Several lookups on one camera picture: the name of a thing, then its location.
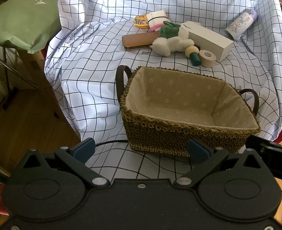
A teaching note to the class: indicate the orange yellow knitted item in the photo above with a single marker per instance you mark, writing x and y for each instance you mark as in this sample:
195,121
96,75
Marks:
141,22

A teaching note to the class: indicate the pink white cloth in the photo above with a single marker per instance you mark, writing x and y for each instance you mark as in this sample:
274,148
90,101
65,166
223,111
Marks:
155,20

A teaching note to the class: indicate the beige tape roll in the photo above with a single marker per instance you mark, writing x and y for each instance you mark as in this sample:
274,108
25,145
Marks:
207,58

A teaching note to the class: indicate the purple bunny bottle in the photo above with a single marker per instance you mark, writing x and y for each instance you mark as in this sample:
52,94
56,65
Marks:
241,23

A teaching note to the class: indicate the white rectangular box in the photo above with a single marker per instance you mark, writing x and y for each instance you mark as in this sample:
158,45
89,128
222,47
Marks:
209,40

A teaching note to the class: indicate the white plush bunny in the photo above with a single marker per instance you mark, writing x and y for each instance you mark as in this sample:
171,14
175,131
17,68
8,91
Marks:
165,47

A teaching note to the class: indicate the brown leather wallet case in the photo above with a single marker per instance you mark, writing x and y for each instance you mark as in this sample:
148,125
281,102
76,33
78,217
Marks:
139,41

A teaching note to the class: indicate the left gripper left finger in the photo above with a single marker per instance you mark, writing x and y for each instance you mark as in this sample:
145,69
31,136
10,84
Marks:
73,160

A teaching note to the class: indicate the green wooden mushroom peg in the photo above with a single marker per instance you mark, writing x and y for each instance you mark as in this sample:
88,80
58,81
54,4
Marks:
192,52

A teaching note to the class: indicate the green white radish plush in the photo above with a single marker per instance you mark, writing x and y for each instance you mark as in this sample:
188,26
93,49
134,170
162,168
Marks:
169,30

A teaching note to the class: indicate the green Beauty bag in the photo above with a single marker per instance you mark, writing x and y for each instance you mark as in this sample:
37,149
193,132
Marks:
28,24

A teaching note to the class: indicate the woven wicker basket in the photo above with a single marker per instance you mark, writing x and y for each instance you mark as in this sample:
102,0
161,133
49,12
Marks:
162,109

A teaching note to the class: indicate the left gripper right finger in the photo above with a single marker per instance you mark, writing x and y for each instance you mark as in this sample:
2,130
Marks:
206,158

